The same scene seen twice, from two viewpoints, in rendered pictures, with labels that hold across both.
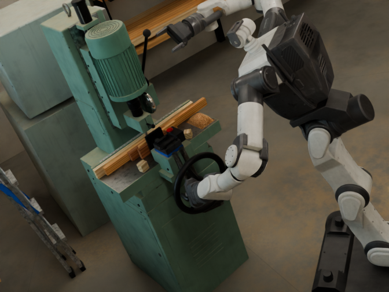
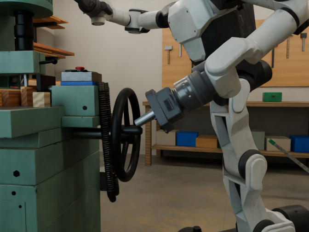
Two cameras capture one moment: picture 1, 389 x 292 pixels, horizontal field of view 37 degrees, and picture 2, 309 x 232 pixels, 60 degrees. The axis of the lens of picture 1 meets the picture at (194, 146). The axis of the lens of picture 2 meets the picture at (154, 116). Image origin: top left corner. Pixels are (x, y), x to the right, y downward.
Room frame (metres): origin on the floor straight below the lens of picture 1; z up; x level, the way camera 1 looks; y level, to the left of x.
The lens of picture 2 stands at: (1.41, 0.63, 0.93)
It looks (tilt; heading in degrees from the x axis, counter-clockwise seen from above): 4 degrees down; 308
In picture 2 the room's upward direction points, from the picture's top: straight up
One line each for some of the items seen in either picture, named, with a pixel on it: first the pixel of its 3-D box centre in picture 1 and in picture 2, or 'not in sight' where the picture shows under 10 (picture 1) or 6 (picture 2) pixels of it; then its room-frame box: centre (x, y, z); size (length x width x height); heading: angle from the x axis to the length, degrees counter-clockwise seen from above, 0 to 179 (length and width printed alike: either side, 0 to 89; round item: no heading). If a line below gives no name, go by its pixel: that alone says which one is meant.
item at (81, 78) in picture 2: (169, 141); (83, 77); (2.12, 0.09, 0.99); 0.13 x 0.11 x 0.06; 119
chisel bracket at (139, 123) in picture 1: (139, 120); (20, 66); (2.30, 0.20, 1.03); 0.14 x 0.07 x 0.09; 29
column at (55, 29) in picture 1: (98, 84); not in sight; (2.54, 0.34, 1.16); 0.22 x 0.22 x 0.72; 29
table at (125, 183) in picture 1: (165, 156); (58, 114); (2.19, 0.14, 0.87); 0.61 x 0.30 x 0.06; 119
